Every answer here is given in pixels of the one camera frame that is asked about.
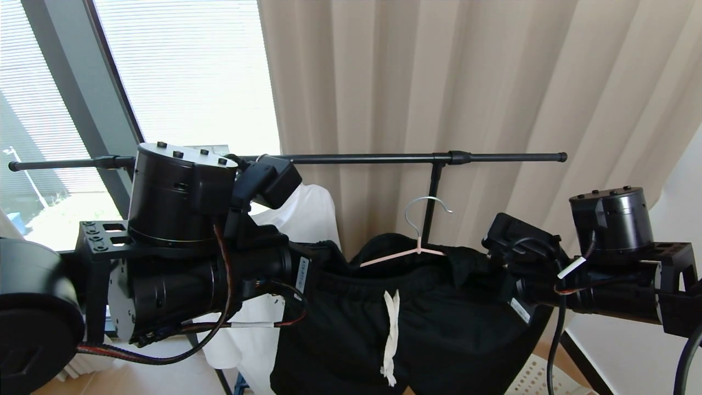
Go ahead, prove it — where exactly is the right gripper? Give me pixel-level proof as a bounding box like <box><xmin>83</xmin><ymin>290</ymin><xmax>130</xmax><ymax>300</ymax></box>
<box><xmin>507</xmin><ymin>268</ymin><xmax>586</xmax><ymax>325</ymax></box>

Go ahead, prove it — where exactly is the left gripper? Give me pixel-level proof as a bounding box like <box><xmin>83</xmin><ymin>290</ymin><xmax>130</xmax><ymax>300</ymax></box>
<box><xmin>282</xmin><ymin>241</ymin><xmax>331</xmax><ymax>300</ymax></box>

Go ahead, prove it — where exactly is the black cable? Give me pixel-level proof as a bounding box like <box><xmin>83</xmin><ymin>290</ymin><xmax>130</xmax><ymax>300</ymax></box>
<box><xmin>547</xmin><ymin>258</ymin><xmax>702</xmax><ymax>395</ymax></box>

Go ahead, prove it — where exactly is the black garment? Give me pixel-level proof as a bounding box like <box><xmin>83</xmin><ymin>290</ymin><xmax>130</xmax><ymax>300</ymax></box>
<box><xmin>270</xmin><ymin>233</ymin><xmax>554</xmax><ymax>395</ymax></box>

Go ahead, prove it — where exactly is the black clothes rack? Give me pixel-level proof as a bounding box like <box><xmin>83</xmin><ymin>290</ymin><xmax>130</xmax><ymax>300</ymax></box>
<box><xmin>8</xmin><ymin>151</ymin><xmax>568</xmax><ymax>395</ymax></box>

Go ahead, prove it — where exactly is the white garment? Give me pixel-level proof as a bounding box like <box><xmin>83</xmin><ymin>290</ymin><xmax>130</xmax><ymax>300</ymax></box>
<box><xmin>192</xmin><ymin>184</ymin><xmax>342</xmax><ymax>395</ymax></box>

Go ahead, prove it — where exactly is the pink clothes hanger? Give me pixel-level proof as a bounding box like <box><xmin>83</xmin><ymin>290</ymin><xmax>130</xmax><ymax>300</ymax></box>
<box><xmin>359</xmin><ymin>196</ymin><xmax>454</xmax><ymax>268</ymax></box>

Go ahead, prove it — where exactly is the white laundry basket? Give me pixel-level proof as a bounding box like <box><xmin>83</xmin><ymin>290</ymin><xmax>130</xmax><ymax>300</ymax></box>
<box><xmin>505</xmin><ymin>354</ymin><xmax>596</xmax><ymax>395</ymax></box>

